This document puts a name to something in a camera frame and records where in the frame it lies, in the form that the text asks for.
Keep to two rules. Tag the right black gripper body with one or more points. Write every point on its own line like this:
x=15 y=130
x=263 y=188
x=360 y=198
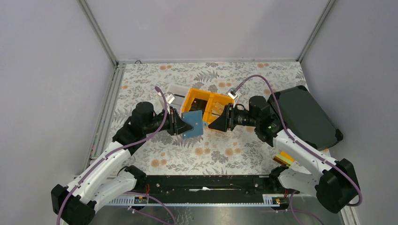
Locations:
x=241 y=118

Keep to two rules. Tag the blue card holder wallet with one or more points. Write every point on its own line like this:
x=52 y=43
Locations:
x=195 y=119

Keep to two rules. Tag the yellow card storage bin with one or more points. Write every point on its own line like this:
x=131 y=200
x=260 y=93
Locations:
x=211 y=104

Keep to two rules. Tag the white card storage bin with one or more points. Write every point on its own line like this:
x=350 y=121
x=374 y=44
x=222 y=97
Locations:
x=180 y=93

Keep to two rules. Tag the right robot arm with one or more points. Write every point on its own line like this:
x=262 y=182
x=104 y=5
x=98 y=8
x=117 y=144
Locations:
x=332 y=182

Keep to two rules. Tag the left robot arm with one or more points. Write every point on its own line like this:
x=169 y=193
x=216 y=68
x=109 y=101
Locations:
x=77 y=202

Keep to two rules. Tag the small yellow green block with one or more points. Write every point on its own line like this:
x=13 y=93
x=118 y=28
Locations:
x=284 y=159

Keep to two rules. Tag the black hard case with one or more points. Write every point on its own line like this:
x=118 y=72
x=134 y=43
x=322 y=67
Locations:
x=306 y=118

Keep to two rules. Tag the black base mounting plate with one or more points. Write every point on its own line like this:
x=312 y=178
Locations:
x=208 y=189

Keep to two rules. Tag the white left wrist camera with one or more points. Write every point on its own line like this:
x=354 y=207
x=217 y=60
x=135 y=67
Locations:
x=170 y=97

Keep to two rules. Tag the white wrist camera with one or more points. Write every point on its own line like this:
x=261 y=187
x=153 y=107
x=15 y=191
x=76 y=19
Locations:
x=234 y=94
x=170 y=97

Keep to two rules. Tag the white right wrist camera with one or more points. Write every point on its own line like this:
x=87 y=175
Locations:
x=234 y=94

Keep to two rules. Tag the slotted aluminium cable rail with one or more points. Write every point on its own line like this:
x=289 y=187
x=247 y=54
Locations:
x=129 y=200

